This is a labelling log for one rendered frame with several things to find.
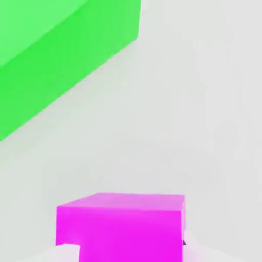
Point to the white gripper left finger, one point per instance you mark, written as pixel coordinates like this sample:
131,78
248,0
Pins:
65,253

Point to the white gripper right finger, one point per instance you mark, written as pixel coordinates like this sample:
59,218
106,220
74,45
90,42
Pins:
189,252

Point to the small magenta cube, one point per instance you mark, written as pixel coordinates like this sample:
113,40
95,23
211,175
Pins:
127,229

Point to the large green box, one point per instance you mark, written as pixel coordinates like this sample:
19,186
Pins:
51,51

